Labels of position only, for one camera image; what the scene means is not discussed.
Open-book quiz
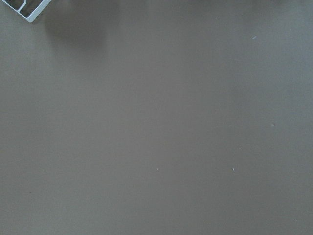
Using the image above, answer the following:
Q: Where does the aluminium frame post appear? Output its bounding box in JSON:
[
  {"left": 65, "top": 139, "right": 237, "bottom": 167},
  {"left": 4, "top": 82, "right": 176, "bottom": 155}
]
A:
[{"left": 2, "top": 0, "right": 52, "bottom": 23}]

